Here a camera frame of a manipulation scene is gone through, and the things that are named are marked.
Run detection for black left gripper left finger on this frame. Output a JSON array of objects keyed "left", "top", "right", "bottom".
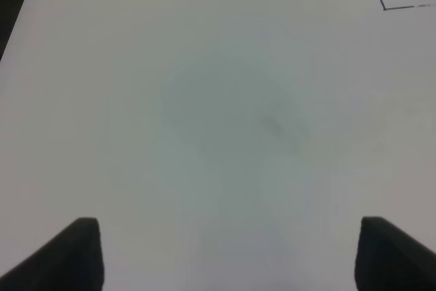
[{"left": 1, "top": 217, "right": 104, "bottom": 290}]

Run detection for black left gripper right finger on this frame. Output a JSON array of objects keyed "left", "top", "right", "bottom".
[{"left": 354, "top": 217, "right": 435, "bottom": 291}]

